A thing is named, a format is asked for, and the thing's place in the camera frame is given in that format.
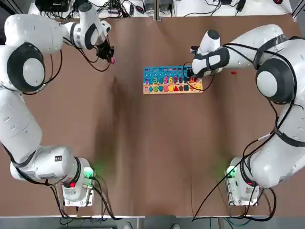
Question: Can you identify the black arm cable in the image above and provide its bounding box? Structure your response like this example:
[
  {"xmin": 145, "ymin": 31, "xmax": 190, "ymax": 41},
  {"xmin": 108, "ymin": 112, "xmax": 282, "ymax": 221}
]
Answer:
[
  {"xmin": 9, "ymin": 35, "xmax": 115, "ymax": 219},
  {"xmin": 183, "ymin": 35, "xmax": 305, "ymax": 220}
]

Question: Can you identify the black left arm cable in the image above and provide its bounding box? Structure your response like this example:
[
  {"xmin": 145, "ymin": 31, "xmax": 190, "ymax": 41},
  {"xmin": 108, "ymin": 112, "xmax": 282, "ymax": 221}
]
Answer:
[{"xmin": 9, "ymin": 35, "xmax": 115, "ymax": 219}]

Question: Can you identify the black base cable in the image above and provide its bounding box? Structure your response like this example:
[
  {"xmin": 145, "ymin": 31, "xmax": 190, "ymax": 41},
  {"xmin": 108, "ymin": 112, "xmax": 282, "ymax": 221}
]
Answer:
[
  {"xmin": 262, "ymin": 185, "xmax": 278, "ymax": 219},
  {"xmin": 91, "ymin": 175, "xmax": 123, "ymax": 220}
]

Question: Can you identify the black desktop box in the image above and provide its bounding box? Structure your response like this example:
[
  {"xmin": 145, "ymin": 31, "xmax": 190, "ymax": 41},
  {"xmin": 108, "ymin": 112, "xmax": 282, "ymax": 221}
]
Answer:
[{"xmin": 35, "ymin": 0, "xmax": 70, "ymax": 12}]

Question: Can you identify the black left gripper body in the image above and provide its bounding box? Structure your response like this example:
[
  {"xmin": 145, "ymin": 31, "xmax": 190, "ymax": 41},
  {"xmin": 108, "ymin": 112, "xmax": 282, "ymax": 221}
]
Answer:
[{"xmin": 96, "ymin": 39, "xmax": 115, "ymax": 60}]

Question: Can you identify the white side table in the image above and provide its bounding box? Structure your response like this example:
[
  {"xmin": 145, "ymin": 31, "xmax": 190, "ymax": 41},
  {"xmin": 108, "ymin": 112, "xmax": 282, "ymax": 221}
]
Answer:
[{"xmin": 28, "ymin": 0, "xmax": 294, "ymax": 18}]

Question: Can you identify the aluminium frame post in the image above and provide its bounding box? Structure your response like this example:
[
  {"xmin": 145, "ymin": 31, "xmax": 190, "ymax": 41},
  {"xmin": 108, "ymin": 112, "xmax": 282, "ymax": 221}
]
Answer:
[{"xmin": 153, "ymin": 0, "xmax": 160, "ymax": 22}]

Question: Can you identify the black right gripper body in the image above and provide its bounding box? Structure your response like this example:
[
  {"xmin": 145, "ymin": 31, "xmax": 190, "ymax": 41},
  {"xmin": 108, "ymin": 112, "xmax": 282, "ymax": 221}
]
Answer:
[{"xmin": 183, "ymin": 67, "xmax": 200, "ymax": 81}]

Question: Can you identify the blue wooden toy board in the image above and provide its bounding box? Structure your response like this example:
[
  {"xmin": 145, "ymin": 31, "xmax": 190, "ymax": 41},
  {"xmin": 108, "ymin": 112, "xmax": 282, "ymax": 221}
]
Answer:
[{"xmin": 142, "ymin": 65, "xmax": 203, "ymax": 94}]

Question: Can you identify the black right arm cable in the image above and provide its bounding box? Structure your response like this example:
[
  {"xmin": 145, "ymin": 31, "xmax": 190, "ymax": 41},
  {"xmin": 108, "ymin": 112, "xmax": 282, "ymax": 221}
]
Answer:
[{"xmin": 183, "ymin": 35, "xmax": 305, "ymax": 220}]

